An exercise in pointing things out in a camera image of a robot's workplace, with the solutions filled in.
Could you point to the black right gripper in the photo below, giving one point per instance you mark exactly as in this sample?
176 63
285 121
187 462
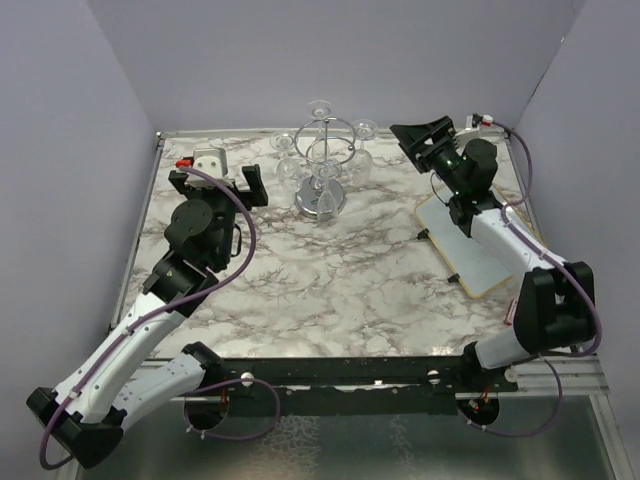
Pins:
414 138

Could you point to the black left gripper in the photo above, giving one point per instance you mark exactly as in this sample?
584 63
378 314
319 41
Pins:
256 196

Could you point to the clear wine glass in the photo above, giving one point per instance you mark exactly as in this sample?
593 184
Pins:
361 164
319 111
326 206
288 169

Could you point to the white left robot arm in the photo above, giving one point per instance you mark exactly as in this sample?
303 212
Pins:
212 241

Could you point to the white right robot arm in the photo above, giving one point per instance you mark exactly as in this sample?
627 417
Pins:
555 310

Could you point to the chrome wine glass rack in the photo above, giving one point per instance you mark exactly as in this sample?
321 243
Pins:
306 197

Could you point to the small wood-framed whiteboard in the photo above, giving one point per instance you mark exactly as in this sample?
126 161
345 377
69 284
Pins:
465 250

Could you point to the small red white packet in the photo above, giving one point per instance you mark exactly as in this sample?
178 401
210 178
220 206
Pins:
510 315

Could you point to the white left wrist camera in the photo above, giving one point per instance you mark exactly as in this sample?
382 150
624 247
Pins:
213 162

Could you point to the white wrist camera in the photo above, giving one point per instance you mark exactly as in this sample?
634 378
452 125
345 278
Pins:
474 128
213 162

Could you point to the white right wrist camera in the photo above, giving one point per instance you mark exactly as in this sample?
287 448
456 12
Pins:
474 128

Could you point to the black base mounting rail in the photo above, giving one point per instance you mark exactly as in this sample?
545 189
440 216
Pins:
344 386

